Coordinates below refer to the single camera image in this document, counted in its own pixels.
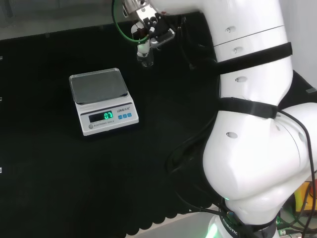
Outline yellow stop button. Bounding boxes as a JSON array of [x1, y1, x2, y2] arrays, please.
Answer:
[[293, 182, 314, 214]]

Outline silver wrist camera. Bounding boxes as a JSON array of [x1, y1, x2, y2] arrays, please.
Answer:
[[150, 28, 176, 48]]

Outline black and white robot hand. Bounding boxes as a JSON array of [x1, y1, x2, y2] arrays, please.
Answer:
[[130, 11, 174, 59]]

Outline green cable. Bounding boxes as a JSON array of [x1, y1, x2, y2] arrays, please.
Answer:
[[111, 0, 150, 46]]

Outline small clear glass beaker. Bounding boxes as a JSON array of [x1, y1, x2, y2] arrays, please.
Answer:
[[137, 53, 155, 68]]

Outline thin black cable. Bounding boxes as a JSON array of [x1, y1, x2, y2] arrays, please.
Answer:
[[277, 110, 317, 238]]

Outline black bench cloth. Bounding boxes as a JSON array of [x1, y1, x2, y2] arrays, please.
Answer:
[[0, 11, 317, 238]]

